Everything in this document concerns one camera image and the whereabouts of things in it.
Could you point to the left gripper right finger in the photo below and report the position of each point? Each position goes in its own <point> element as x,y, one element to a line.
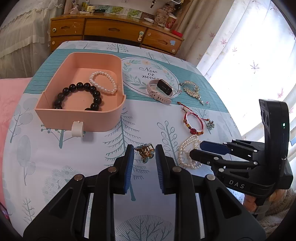
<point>164,165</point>

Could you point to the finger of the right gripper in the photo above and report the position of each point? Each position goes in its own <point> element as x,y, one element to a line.
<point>217,148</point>
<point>208,158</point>

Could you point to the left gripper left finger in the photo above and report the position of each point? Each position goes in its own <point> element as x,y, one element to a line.
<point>126,168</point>

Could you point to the gold charm brooch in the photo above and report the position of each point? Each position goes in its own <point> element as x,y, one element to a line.
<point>146,151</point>

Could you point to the silver flower earring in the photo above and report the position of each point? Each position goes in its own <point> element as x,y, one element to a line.
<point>210,125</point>

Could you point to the pink smart watch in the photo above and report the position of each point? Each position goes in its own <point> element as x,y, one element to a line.
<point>160,90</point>

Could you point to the person's right hand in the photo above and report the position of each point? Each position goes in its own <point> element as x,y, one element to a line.
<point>249,203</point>

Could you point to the tree pattern tablecloth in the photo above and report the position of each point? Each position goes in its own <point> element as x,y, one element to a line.
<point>39,161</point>

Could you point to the pink plastic tray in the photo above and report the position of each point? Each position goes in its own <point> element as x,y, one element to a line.
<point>78,67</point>

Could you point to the floral window curtain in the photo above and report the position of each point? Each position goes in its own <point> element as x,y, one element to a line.
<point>246,51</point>

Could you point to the red pouch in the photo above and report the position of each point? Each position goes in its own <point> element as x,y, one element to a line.
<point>177,33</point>

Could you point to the red cup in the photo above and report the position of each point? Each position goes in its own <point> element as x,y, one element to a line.
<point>170,22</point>

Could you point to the wooden desk with drawers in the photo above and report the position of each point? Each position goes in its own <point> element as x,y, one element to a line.
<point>114,29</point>

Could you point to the pink fluffy blanket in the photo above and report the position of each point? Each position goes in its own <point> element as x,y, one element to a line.
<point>11,92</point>

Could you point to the patterned paper bag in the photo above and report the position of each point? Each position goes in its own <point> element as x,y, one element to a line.
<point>161,17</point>

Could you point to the lace covered piano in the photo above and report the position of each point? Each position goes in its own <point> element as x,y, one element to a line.
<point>25,37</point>

